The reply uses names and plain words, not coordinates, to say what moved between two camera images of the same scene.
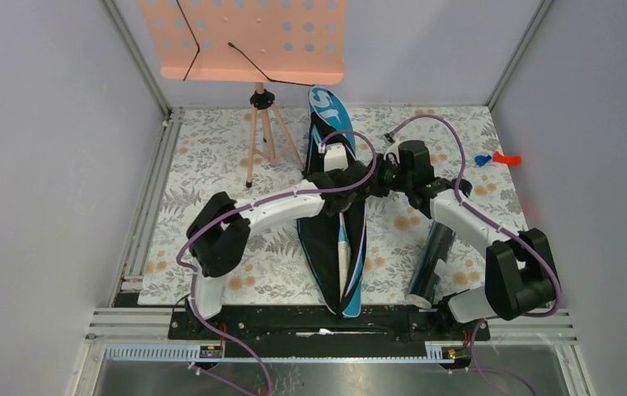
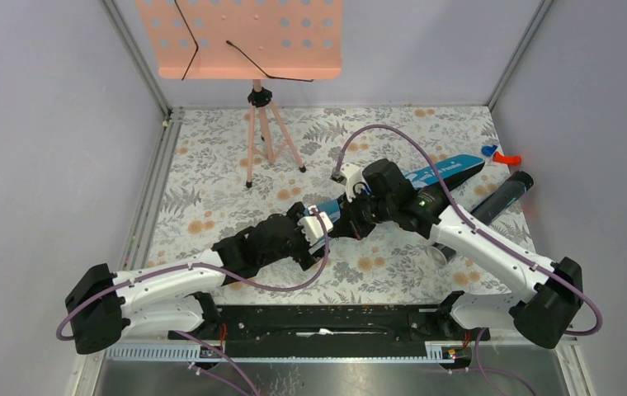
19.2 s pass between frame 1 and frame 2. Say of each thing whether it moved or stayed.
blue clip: moved
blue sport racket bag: moved
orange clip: stayed
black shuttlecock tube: moved
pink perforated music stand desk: stayed
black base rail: stayed
